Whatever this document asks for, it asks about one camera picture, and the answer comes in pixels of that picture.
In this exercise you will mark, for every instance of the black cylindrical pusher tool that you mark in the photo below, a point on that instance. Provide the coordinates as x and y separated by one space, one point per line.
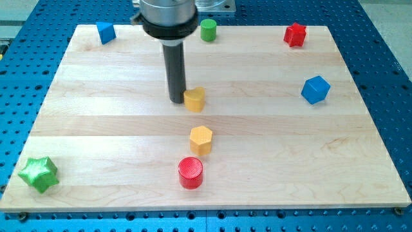
175 72

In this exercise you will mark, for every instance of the yellow heart block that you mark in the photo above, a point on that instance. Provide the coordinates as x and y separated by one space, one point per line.
194 99

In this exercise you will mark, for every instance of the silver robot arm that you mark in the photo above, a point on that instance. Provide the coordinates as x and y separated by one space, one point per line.
170 21

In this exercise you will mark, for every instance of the yellow hexagon block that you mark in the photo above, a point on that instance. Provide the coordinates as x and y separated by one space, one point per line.
201 140

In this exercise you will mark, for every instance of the blue hexagon block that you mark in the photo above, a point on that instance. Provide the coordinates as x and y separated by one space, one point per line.
315 89

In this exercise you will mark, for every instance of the green cylinder block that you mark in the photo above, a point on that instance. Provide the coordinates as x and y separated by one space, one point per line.
208 30

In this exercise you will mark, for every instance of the blue triangle block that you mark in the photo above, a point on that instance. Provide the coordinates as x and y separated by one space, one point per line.
106 31

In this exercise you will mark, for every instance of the red cylinder block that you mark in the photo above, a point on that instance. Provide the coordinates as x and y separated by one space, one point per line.
190 170

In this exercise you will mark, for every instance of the light wooden board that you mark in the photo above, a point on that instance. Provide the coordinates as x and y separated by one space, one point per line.
108 125

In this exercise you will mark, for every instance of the red star block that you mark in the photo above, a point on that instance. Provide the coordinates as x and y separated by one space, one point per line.
295 35

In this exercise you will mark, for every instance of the green star block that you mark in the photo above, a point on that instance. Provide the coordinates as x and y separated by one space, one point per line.
39 173

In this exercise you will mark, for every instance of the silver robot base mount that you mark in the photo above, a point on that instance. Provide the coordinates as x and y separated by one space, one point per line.
216 6

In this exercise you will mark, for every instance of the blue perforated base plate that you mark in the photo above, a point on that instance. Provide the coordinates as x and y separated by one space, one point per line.
33 58

